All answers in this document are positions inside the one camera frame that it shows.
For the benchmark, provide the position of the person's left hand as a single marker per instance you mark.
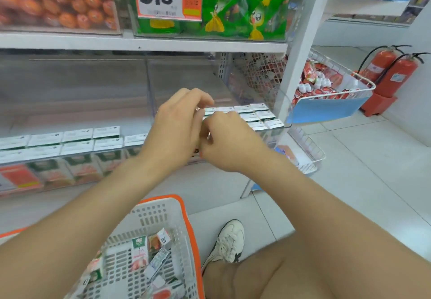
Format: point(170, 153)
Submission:
point(171, 134)

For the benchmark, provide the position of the person's right hand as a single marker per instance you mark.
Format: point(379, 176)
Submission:
point(232, 144)

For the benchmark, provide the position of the bin of juice cartons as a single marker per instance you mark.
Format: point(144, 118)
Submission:
point(77, 147)
point(259, 117)

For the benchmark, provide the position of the pile of small juice cartons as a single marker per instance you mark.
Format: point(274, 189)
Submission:
point(141, 258)

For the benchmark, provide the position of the person's left forearm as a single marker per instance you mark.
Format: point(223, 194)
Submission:
point(84, 235)

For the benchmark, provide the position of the person's right forearm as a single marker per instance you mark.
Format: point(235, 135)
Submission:
point(336, 228)

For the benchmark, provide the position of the clear plastic shelf bin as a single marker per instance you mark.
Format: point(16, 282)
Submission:
point(299, 9)
point(67, 30)
point(188, 76)
point(84, 90)

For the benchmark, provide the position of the person's right white shoe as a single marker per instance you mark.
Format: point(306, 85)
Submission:
point(229, 241)

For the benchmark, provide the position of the person's right leg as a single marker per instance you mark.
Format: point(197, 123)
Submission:
point(269, 275)

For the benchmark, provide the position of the heap of red white packets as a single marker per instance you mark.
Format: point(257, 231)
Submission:
point(320, 80)

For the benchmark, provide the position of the stack of green packets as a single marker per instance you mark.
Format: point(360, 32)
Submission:
point(242, 9)

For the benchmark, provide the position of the red extinguisher stand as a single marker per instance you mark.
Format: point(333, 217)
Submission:
point(377, 105)

